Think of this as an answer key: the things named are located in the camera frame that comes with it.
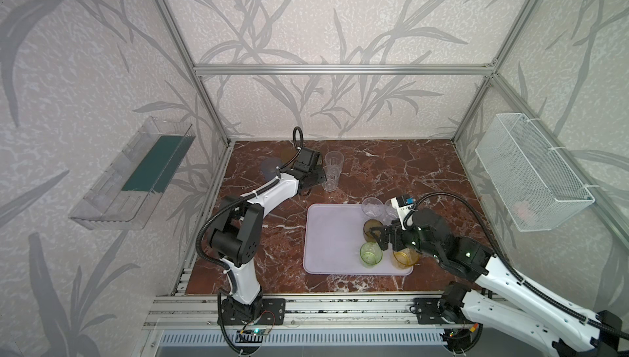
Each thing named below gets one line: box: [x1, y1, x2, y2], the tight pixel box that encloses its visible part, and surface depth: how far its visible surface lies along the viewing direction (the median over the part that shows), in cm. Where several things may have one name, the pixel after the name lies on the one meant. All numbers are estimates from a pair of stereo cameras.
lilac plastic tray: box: [303, 203, 414, 276], surface depth 88 cm
